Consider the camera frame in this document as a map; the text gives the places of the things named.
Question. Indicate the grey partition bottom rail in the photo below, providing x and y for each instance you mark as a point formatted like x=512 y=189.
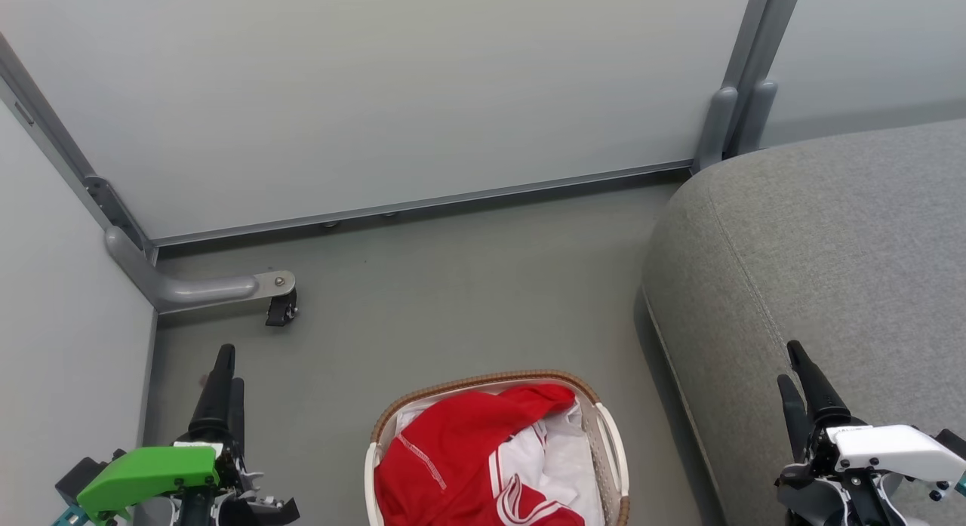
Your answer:
x=423 y=205

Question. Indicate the grey double partition post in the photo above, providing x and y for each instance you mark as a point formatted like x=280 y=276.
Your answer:
x=743 y=81

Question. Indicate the grey fabric sofa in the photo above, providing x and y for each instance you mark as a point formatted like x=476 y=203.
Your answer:
x=815 y=262

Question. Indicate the grey partition foot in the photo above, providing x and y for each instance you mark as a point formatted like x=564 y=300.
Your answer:
x=196 y=288

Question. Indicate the grey partition corner post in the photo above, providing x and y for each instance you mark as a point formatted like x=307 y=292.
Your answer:
x=75 y=171

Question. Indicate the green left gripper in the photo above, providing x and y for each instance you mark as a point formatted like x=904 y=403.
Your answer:
x=147 y=472

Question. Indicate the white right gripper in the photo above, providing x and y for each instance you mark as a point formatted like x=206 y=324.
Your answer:
x=890 y=447

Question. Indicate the red mesh jersey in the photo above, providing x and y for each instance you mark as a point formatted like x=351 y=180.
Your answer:
x=445 y=450

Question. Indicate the black caster wheel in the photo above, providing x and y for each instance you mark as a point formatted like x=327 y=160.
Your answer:
x=281 y=309

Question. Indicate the woven laundry basket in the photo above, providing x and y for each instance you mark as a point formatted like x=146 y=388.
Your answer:
x=483 y=379

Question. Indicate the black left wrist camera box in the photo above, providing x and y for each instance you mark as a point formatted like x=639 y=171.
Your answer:
x=79 y=477

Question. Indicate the red and white jacket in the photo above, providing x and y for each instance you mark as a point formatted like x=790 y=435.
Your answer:
x=528 y=503

